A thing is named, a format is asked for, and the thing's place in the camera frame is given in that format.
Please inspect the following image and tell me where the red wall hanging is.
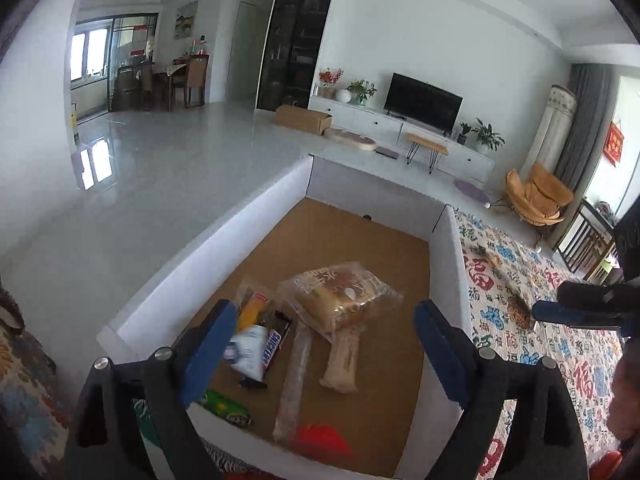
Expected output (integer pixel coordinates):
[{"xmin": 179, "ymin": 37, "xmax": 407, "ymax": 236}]
[{"xmin": 603, "ymin": 122, "xmax": 624, "ymax": 166}]

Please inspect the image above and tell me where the grey curtain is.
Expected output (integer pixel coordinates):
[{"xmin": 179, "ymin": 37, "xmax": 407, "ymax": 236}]
[{"xmin": 554, "ymin": 64, "xmax": 613, "ymax": 193}]

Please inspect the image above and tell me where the beige wafer snack pack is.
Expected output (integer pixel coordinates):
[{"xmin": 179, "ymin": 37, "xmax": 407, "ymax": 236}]
[{"xmin": 319, "ymin": 327, "xmax": 364, "ymax": 394}]

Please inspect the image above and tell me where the long clear biscuit pack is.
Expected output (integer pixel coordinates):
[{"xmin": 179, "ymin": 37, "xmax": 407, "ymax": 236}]
[{"xmin": 272, "ymin": 321, "xmax": 314, "ymax": 445}]

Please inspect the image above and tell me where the black display cabinet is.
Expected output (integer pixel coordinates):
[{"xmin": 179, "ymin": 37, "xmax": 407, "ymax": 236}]
[{"xmin": 256, "ymin": 0, "xmax": 331, "ymax": 112}]

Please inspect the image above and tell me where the patterned fu character tablecloth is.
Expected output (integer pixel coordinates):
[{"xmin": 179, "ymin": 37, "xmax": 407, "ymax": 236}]
[{"xmin": 454, "ymin": 210, "xmax": 622, "ymax": 464}]

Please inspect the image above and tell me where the small wooden stool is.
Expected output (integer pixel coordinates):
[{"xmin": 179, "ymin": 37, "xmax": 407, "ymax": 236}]
[{"xmin": 406, "ymin": 133, "xmax": 449, "ymax": 174}]

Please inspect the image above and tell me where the long snack packet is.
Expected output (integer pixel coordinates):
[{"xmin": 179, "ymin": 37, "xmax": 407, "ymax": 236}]
[{"xmin": 477, "ymin": 245, "xmax": 536, "ymax": 330}]

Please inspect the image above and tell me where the green snack packet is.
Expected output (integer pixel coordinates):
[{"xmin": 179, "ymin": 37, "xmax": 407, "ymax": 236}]
[{"xmin": 198, "ymin": 389, "xmax": 253, "ymax": 428}]

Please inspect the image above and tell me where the black television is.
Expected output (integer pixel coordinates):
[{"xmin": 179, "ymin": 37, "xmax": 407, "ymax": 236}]
[{"xmin": 384, "ymin": 73, "xmax": 463, "ymax": 133}]

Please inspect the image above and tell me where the round floor cushion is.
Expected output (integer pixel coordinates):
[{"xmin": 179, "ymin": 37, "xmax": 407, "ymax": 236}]
[{"xmin": 323, "ymin": 128, "xmax": 378, "ymax": 152}]

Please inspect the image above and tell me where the small potted plant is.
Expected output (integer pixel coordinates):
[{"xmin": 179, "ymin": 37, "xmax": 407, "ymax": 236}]
[{"xmin": 457, "ymin": 122, "xmax": 472, "ymax": 145}]

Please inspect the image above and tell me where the white tv cabinet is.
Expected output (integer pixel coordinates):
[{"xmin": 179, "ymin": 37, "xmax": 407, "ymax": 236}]
[{"xmin": 308, "ymin": 96, "xmax": 495, "ymax": 184}]

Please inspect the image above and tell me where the purple floor mat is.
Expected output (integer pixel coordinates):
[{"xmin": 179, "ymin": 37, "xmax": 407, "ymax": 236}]
[{"xmin": 454, "ymin": 179, "xmax": 490, "ymax": 204}]

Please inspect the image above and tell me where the red flower vase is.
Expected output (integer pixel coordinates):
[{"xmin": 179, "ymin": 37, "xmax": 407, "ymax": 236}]
[{"xmin": 318, "ymin": 68, "xmax": 344, "ymax": 99}]

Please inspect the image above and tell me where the packaged bread loaf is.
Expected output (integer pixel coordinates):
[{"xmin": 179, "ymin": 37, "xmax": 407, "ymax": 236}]
[{"xmin": 277, "ymin": 261, "xmax": 404, "ymax": 341}]

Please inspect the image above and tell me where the orange lounge chair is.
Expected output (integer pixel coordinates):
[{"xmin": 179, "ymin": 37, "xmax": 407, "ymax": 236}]
[{"xmin": 506, "ymin": 162, "xmax": 574, "ymax": 228}]

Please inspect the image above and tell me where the green plant left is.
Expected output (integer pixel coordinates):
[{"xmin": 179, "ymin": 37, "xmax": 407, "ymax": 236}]
[{"xmin": 346, "ymin": 79, "xmax": 378, "ymax": 106}]

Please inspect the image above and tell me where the cardboard box on floor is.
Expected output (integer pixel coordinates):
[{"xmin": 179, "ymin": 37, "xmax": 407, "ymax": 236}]
[{"xmin": 273, "ymin": 105, "xmax": 332, "ymax": 136}]

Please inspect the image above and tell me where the white blue snack pouch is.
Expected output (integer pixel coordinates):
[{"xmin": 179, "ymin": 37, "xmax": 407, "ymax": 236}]
[{"xmin": 224, "ymin": 325, "xmax": 268, "ymax": 382}]

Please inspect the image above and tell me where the green potted plant right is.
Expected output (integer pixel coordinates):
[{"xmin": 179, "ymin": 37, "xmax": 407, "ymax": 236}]
[{"xmin": 472, "ymin": 118, "xmax": 506, "ymax": 155}]

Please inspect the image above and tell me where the snickers bar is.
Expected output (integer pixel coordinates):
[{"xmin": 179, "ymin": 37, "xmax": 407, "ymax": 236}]
[{"xmin": 257, "ymin": 310, "xmax": 293, "ymax": 375}]

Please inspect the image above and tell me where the white storage box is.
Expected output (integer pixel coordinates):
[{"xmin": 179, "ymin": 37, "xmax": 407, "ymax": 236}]
[{"xmin": 96, "ymin": 156, "xmax": 471, "ymax": 479}]

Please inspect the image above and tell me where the dark wooden chair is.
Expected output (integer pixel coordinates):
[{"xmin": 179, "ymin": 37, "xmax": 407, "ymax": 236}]
[{"xmin": 555, "ymin": 198, "xmax": 618, "ymax": 285}]

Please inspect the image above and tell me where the yellow orange snack packet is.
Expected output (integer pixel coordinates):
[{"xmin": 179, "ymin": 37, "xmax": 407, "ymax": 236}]
[{"xmin": 234, "ymin": 276, "xmax": 274, "ymax": 333}]

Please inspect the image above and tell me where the dining table with chairs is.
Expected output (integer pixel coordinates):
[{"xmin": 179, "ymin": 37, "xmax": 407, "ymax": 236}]
[{"xmin": 110, "ymin": 53, "xmax": 209, "ymax": 112}]

